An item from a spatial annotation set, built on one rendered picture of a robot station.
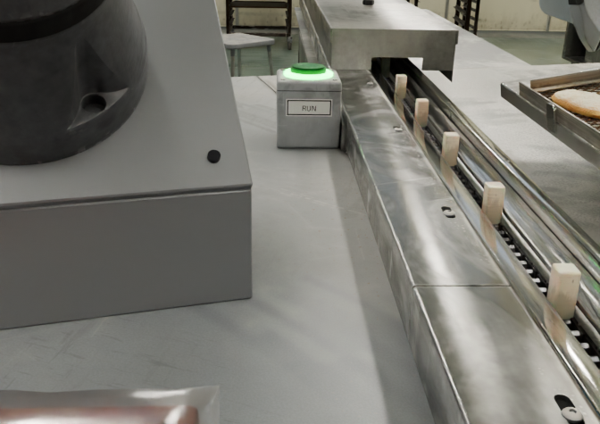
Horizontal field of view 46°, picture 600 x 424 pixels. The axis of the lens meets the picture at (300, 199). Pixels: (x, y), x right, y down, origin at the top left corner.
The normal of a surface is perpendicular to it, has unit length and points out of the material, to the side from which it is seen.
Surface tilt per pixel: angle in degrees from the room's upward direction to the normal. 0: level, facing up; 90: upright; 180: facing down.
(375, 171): 0
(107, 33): 98
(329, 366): 0
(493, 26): 90
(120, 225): 90
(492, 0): 90
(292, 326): 0
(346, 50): 90
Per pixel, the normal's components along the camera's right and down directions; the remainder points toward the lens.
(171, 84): 0.20, -0.48
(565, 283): 0.04, 0.37
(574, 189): 0.02, -0.93
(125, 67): 0.93, 0.23
